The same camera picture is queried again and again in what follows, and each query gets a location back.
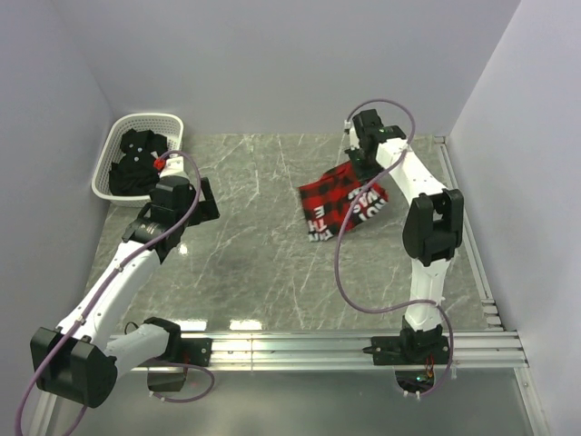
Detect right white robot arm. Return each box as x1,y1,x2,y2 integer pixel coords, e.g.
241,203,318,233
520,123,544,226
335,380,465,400
348,138,464,363

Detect red black plaid shirt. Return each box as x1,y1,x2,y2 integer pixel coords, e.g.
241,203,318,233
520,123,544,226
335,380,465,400
298,162,389,242

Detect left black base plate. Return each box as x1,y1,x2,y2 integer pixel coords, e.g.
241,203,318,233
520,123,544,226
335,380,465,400
147,337,212,367

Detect black shirt in basket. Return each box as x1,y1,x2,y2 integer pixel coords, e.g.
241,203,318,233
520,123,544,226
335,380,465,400
109,129,168,196

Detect aluminium side rail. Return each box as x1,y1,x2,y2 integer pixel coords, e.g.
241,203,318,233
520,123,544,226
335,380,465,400
435,136,505,331

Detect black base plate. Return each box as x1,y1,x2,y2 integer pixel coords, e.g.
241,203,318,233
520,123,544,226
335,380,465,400
362,336,451,366
147,337,212,367

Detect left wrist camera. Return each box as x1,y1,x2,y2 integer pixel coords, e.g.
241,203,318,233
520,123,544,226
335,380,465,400
153,154,188,179

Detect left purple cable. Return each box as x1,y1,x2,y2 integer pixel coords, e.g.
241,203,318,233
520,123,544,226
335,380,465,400
13,149,217,436

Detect white plastic laundry basket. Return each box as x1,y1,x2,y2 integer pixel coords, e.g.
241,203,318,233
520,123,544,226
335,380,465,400
91,113,184,208

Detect aluminium mounting rail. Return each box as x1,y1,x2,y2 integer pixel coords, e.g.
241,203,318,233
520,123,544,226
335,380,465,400
183,331,528,372

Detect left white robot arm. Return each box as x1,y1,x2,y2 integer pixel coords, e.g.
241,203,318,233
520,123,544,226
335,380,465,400
30,176,220,408

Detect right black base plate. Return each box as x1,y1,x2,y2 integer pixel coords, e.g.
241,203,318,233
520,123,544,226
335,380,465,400
362,336,451,366

